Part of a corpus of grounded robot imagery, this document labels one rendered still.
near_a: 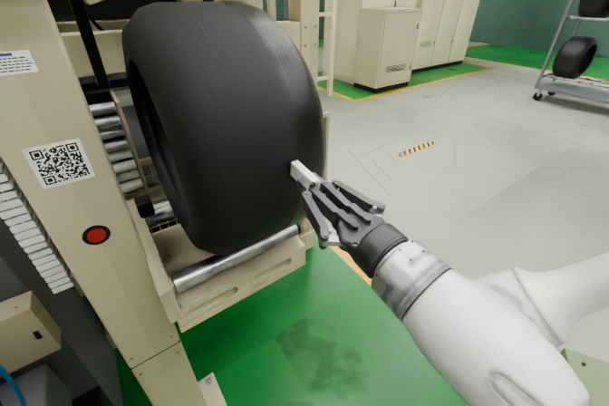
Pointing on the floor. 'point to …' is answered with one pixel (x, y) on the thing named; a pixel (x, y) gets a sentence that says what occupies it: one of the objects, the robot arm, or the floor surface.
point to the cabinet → (385, 47)
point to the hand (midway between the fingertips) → (304, 178)
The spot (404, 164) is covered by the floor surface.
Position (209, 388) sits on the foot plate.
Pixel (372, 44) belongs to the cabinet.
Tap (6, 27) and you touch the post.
